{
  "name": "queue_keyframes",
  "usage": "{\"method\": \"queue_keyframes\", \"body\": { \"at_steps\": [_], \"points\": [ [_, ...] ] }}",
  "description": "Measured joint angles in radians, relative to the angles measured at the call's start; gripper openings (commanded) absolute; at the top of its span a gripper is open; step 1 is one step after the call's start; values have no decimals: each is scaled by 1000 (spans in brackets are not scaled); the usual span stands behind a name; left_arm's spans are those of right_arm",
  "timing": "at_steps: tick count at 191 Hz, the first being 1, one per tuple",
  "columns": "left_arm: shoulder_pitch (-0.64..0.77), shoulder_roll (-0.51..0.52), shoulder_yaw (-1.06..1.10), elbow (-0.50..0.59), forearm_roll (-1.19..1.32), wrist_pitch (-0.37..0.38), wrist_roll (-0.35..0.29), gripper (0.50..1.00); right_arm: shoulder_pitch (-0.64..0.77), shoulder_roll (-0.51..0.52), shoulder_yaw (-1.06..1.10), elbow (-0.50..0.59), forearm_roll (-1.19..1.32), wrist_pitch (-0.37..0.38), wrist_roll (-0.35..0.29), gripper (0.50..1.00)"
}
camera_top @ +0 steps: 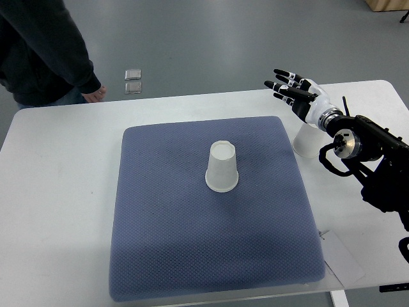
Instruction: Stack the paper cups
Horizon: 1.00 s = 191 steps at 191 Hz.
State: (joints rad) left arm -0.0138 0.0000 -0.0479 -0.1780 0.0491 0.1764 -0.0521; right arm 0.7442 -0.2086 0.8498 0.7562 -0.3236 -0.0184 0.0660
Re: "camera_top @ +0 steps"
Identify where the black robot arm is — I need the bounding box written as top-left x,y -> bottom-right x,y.
318,110 -> 408,230

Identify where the person's bare hand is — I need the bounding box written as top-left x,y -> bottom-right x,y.
82,86 -> 107,103

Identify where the black table control panel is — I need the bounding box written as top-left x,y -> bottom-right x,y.
379,283 -> 409,293

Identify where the blue textured cushion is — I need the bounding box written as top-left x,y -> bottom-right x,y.
109,116 -> 325,302

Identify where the lower metal floor plate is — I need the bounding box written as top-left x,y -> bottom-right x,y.
125,81 -> 142,95

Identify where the person in dark hoodie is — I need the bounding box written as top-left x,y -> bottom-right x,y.
1,1 -> 102,109

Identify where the upper metal floor plate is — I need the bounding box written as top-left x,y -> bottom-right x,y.
125,68 -> 141,81

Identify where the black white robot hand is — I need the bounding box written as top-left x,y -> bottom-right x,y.
264,69 -> 343,131

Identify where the white paper tag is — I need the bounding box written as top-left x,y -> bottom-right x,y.
320,231 -> 365,287

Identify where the white table leg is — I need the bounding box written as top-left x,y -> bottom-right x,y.
330,290 -> 349,307

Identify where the metal floor plate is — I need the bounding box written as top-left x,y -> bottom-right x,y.
125,68 -> 141,81
125,81 -> 142,95

